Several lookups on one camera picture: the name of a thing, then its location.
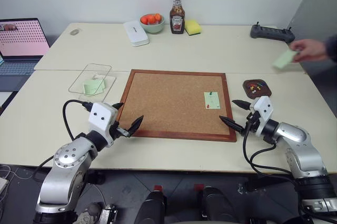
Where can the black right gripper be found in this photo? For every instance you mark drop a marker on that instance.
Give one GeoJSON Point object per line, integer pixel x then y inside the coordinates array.
{"type": "Point", "coordinates": [252, 122]}

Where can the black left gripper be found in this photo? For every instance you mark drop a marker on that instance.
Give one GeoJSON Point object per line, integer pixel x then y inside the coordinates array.
{"type": "Point", "coordinates": [119, 132]}

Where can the light green paper note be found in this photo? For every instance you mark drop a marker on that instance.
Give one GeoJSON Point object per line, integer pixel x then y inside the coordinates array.
{"type": "Point", "coordinates": [283, 59]}
{"type": "Point", "coordinates": [90, 87]}
{"type": "Point", "coordinates": [102, 85]}

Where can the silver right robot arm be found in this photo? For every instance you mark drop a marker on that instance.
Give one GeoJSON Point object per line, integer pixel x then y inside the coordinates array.
{"type": "Point", "coordinates": [302, 153]}

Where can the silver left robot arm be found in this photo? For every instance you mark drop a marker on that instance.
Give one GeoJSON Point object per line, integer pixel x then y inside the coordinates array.
{"type": "Point", "coordinates": [65, 171]}

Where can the green sticky note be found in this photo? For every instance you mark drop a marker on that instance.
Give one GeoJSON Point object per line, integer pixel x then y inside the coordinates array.
{"type": "Point", "coordinates": [213, 101]}

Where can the yellow push pin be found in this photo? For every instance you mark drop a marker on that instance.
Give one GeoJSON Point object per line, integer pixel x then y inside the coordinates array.
{"type": "Point", "coordinates": [252, 86]}

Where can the wood-framed cork board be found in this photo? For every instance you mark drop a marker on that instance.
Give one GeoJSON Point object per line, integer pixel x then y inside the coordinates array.
{"type": "Point", "coordinates": [168, 103]}

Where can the person's bare hand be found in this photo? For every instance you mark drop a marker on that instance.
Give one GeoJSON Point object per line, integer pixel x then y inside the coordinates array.
{"type": "Point", "coordinates": [313, 49]}

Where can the brown dish of pushpins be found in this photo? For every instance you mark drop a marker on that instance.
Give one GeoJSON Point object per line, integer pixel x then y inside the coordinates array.
{"type": "Point", "coordinates": [266, 91]}

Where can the clear plastic tray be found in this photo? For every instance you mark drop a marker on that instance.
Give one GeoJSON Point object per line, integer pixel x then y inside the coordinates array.
{"type": "Point", "coordinates": [77, 87]}

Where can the white oblong case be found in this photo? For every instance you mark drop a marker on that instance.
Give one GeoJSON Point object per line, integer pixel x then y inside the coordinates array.
{"type": "Point", "coordinates": [136, 33]}

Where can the black handheld controller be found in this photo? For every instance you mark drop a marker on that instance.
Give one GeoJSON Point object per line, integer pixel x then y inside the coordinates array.
{"type": "Point", "coordinates": [271, 33]}

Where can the pale green bowl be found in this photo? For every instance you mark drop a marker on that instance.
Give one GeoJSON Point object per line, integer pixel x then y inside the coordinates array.
{"type": "Point", "coordinates": [152, 27]}

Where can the dark rounded shape, red tab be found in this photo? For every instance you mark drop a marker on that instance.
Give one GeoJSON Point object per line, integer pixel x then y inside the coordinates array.
{"type": "Point", "coordinates": [216, 205]}
{"type": "Point", "coordinates": [152, 208]}

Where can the orange carrot piece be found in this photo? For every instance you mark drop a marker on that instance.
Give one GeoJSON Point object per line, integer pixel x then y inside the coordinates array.
{"type": "Point", "coordinates": [157, 16]}
{"type": "Point", "coordinates": [152, 19]}
{"type": "Point", "coordinates": [144, 19]}

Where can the yellow sponge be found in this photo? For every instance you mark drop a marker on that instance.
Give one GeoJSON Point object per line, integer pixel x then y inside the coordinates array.
{"type": "Point", "coordinates": [193, 27]}

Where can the small grey oval object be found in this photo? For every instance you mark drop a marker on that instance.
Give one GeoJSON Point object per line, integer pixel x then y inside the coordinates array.
{"type": "Point", "coordinates": [74, 32]}

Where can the ketchup bottle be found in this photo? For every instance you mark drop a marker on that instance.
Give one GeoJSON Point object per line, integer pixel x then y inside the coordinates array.
{"type": "Point", "coordinates": [177, 21]}

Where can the person's dark sleeve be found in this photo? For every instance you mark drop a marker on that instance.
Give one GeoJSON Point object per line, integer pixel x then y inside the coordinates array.
{"type": "Point", "coordinates": [332, 48]}

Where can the laptop with pink screen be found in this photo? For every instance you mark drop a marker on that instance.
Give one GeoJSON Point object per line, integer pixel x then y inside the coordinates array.
{"type": "Point", "coordinates": [21, 37]}

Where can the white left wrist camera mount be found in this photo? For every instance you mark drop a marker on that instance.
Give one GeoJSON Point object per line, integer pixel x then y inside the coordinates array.
{"type": "Point", "coordinates": [101, 116]}

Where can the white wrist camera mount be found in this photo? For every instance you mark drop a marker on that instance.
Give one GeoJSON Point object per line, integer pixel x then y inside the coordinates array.
{"type": "Point", "coordinates": [101, 116]}
{"type": "Point", "coordinates": [263, 111]}

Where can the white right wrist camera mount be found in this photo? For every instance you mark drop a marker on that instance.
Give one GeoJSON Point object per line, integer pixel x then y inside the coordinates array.
{"type": "Point", "coordinates": [263, 111]}

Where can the black under-table bracket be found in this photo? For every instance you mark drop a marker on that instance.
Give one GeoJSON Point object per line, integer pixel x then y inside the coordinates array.
{"type": "Point", "coordinates": [250, 185]}

